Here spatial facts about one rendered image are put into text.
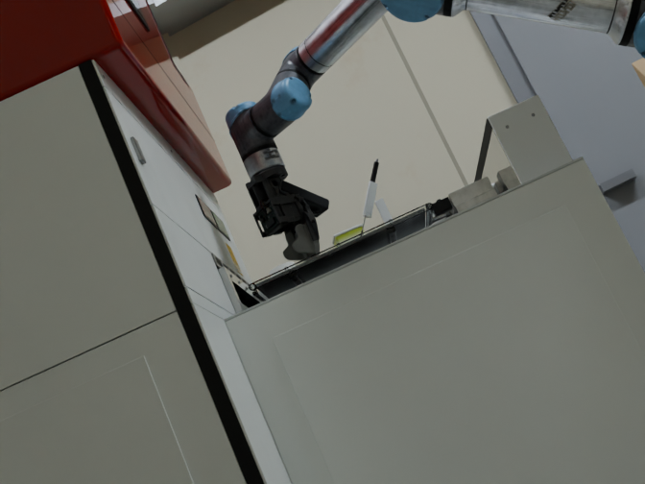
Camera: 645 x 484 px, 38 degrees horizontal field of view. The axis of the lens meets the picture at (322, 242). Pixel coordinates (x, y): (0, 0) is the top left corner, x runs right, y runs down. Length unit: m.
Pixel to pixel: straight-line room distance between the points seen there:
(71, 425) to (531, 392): 0.67
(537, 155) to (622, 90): 1.94
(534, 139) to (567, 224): 0.17
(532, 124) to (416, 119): 1.99
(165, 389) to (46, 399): 0.17
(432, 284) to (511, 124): 0.32
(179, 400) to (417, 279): 0.42
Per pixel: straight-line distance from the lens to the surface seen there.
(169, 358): 1.30
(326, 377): 1.46
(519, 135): 1.60
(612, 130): 3.47
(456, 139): 3.54
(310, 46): 1.87
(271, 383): 1.47
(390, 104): 3.61
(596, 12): 1.60
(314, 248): 1.81
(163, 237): 1.33
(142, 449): 1.31
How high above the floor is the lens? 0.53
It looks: 13 degrees up
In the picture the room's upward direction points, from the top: 24 degrees counter-clockwise
